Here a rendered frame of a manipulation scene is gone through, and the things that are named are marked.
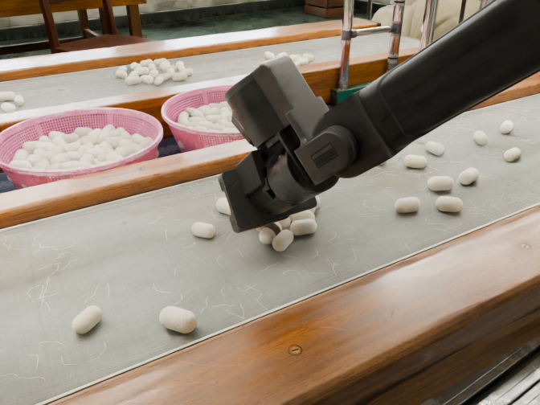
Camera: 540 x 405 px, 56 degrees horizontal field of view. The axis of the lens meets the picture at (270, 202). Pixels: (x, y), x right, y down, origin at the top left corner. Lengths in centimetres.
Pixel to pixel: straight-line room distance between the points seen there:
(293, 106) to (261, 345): 21
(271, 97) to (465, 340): 29
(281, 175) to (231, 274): 15
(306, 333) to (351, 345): 4
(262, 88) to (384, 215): 29
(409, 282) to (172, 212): 32
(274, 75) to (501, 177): 47
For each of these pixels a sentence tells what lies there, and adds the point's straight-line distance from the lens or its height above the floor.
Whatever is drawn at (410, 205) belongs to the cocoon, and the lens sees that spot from 68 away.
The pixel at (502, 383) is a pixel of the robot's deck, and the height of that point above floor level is 65.
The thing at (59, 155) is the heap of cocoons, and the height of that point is 75.
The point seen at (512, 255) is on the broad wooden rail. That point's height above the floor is 76.
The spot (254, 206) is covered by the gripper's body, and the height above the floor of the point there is 81.
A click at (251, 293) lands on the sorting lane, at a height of 74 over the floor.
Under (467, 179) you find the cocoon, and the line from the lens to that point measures 78.
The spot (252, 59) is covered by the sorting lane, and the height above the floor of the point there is 74.
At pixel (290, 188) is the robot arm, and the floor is 86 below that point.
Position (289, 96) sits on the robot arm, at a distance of 45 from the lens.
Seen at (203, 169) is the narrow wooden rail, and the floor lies 76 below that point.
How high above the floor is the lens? 109
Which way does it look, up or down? 30 degrees down
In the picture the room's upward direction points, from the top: straight up
